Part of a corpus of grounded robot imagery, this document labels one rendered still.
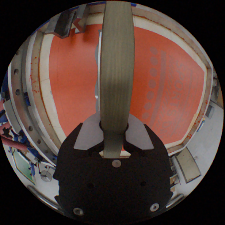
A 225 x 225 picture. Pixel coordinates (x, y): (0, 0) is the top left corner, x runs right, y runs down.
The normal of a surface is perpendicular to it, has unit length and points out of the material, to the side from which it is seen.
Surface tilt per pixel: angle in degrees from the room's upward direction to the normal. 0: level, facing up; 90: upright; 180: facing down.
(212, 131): 90
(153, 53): 0
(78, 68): 0
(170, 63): 0
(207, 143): 90
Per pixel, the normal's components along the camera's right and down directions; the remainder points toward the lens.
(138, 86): 0.00, 0.48
